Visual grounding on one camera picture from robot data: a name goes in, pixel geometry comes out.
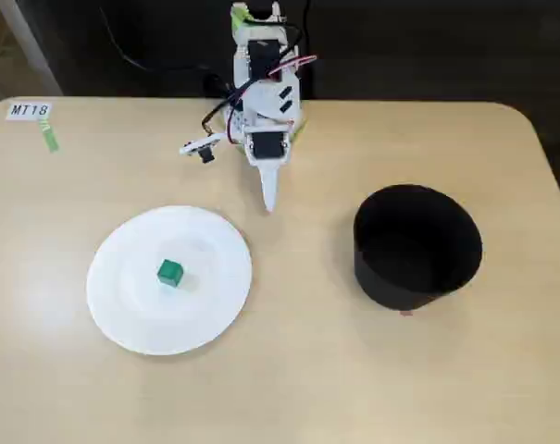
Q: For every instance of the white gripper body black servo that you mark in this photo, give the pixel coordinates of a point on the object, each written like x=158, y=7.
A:
x=266, y=147

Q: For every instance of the green tape strip by label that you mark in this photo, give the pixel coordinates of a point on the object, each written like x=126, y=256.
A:
x=49, y=135

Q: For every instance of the white pointed gripper finger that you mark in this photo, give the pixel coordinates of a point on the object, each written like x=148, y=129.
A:
x=269, y=185

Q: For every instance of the green cube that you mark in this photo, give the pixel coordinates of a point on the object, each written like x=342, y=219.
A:
x=170, y=273

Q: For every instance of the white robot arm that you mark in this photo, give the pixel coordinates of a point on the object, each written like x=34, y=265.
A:
x=266, y=99

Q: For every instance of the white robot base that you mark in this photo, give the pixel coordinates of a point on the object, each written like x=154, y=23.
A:
x=235, y=125

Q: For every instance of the short green base tape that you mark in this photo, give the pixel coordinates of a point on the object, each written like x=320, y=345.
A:
x=300, y=131

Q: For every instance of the white background post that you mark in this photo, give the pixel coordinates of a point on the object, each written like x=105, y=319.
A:
x=32, y=46

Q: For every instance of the black round pot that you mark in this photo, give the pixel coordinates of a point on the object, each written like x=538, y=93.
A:
x=446, y=287

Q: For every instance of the red tape piece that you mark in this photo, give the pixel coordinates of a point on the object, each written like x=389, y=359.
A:
x=406, y=313

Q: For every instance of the wrist camera on white plate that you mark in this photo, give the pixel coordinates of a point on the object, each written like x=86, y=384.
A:
x=201, y=145

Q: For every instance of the white MT18 label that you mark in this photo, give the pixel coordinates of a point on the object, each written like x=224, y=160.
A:
x=28, y=110

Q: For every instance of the white paper plate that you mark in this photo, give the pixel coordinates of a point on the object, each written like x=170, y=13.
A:
x=136, y=300

